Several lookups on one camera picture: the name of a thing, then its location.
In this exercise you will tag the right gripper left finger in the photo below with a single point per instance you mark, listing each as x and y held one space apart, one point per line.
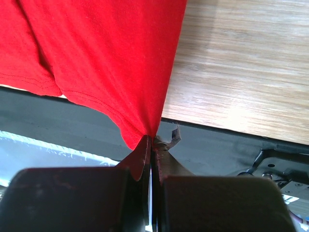
81 199

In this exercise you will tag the bright red t-shirt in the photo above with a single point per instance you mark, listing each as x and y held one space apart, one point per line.
113 56

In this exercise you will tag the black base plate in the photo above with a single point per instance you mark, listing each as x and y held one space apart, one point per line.
202 150

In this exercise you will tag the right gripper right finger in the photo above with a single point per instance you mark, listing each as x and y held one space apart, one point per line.
184 202

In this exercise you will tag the slotted cable duct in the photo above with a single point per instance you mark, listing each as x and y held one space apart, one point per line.
19 152

